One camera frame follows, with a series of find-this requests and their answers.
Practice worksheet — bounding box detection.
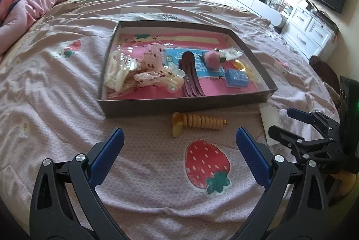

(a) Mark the white rounded low table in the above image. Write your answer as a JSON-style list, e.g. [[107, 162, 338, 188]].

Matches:
[[232, 0, 287, 28]]

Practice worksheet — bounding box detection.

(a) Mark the pink strawberry print bedsheet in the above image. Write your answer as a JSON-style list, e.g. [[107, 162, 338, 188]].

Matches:
[[0, 0, 345, 240]]

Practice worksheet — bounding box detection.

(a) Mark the brown furry stool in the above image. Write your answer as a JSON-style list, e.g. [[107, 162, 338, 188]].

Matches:
[[309, 55, 341, 95]]

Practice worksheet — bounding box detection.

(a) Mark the cream white hair claw clip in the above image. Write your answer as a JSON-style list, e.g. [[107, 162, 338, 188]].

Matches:
[[103, 50, 139, 93]]

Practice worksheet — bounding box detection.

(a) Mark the person's right hand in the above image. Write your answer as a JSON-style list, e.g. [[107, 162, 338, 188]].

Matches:
[[329, 169, 357, 197]]

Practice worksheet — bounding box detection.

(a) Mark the white card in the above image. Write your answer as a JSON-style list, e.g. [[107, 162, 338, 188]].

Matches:
[[258, 103, 284, 147]]

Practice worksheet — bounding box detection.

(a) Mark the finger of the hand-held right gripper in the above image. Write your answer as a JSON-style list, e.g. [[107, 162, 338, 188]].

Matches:
[[287, 108, 342, 142], [268, 126, 337, 165]]

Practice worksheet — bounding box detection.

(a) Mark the yellow spiral hair tie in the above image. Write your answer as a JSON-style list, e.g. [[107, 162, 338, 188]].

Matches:
[[172, 112, 228, 137]]

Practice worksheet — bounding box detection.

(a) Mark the pink printed paper liner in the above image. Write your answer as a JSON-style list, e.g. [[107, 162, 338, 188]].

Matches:
[[105, 33, 260, 99]]

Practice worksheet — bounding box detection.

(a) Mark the dark red hair clip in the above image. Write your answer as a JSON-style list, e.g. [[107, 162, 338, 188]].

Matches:
[[177, 51, 206, 97]]

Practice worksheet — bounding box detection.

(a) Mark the pink pom-pom strawberry hair clip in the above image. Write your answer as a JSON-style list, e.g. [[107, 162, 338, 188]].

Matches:
[[199, 50, 226, 70]]

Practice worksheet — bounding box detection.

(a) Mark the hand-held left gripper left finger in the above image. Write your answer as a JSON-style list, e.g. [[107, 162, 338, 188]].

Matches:
[[29, 127, 132, 240]]

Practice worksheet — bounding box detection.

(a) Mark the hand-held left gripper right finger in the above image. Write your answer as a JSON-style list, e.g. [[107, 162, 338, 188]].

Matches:
[[233, 127, 333, 240]]

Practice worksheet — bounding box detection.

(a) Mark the clear pearl hair claw clip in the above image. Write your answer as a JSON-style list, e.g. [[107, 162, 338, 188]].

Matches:
[[162, 66, 186, 93]]

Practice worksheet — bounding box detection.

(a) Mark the pink quilt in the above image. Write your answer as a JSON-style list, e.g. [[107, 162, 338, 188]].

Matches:
[[0, 0, 87, 54]]

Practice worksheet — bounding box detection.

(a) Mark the shallow dark cardboard box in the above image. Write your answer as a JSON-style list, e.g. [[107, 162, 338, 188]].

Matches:
[[97, 21, 278, 119]]

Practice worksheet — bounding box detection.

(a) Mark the small blue box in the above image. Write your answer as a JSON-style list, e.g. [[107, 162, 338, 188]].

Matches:
[[224, 68, 250, 88]]

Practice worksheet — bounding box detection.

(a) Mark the clear plastic packet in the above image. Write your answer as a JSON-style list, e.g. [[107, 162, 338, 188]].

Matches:
[[221, 47, 244, 60]]

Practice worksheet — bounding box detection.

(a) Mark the yellow hair clip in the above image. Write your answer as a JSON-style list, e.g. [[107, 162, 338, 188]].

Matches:
[[234, 59, 254, 78]]

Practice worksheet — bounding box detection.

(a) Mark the white drawer dresser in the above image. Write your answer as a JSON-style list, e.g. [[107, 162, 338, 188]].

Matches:
[[281, 0, 340, 60]]

